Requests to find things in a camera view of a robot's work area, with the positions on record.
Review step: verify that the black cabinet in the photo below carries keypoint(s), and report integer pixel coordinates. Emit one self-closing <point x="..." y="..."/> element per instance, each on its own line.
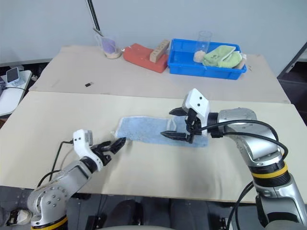
<point x="295" y="81"/>

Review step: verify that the purple item in cup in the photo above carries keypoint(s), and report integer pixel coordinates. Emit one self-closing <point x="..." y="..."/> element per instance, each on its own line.
<point x="108" y="45"/>

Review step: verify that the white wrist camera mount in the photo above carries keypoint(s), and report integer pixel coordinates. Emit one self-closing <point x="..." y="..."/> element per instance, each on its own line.
<point x="80" y="143"/>
<point x="199" y="101"/>

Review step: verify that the black ribbed pole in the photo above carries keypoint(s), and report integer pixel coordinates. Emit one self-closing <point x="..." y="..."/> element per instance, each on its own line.
<point x="94" y="16"/>

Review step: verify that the blue plastic bin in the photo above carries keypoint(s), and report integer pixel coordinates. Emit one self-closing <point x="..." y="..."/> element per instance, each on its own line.
<point x="182" y="61"/>

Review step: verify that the white side table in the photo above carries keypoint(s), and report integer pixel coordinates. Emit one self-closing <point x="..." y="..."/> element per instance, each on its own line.
<point x="12" y="98"/>

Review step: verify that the tall clear plastic cup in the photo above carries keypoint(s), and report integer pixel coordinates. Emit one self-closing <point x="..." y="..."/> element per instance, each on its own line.
<point x="204" y="40"/>

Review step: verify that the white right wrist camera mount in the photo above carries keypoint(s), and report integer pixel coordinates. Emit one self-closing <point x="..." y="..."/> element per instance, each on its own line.
<point x="199" y="101"/>

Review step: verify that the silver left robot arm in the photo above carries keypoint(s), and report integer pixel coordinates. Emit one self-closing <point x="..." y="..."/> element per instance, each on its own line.
<point x="60" y="178"/>

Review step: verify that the white small screen device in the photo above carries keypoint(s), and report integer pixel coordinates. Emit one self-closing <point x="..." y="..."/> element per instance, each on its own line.
<point x="12" y="74"/>

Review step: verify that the light blue towel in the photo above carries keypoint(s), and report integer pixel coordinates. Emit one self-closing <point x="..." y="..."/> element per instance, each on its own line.
<point x="144" y="131"/>

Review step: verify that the green folded cloth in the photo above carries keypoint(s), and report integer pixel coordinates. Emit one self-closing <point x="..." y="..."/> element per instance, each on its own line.
<point x="223" y="57"/>

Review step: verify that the small black clip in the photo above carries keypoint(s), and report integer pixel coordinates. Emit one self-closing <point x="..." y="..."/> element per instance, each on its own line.
<point x="89" y="84"/>

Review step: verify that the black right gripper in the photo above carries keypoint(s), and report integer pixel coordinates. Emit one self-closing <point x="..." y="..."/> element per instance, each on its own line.
<point x="193" y="124"/>

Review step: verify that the wooden block with print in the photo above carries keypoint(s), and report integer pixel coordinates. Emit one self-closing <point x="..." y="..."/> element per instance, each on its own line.
<point x="158" y="51"/>

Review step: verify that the beige block under green cloth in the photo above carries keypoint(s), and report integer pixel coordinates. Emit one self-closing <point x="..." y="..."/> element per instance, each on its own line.
<point x="241" y="62"/>

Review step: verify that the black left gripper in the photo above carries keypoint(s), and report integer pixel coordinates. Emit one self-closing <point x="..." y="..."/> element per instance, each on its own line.
<point x="104" y="153"/>

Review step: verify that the white sneaker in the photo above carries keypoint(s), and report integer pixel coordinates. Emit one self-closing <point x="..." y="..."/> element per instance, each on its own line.
<point x="21" y="215"/>

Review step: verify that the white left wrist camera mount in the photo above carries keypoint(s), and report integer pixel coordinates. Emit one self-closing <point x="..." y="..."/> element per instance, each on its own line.
<point x="80" y="143"/>

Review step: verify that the clear measuring cup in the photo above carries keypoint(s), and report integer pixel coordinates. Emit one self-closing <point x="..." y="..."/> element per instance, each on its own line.
<point x="111" y="54"/>

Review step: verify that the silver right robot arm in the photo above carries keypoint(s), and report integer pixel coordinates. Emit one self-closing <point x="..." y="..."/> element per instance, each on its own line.
<point x="254" y="146"/>

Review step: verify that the red folded cloth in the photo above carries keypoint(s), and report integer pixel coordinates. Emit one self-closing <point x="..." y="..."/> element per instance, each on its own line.
<point x="136" y="55"/>

